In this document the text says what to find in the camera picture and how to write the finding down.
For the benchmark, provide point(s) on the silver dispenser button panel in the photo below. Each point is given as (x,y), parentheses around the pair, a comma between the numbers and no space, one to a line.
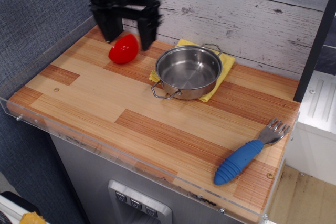
(131,206)

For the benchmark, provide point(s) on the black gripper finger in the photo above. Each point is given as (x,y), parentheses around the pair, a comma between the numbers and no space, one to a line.
(147,30)
(109,23)

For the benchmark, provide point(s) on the yellow tape piece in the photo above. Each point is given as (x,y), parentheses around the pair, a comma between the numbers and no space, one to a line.
(32,218)

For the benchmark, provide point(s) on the small stainless steel pot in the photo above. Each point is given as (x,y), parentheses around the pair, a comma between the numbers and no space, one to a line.
(187,72)

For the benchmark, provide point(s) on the blue-handled metal fork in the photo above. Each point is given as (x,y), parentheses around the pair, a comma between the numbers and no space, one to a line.
(234,164)

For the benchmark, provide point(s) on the clear acrylic guard rail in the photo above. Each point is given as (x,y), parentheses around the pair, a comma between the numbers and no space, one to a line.
(76,93)

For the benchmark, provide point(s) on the black right post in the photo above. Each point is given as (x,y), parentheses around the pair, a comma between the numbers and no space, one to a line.
(317,45)

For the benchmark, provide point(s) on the grey toy fridge cabinet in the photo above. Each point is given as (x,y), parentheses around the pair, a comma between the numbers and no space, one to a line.
(90,174)

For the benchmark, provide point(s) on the black post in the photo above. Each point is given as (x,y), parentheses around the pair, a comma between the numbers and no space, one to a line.
(317,45)
(107,4)

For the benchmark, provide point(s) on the black left post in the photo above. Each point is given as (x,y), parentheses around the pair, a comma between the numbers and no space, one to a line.
(107,4)

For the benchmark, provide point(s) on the yellow cloth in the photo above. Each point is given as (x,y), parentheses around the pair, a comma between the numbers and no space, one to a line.
(223,69)

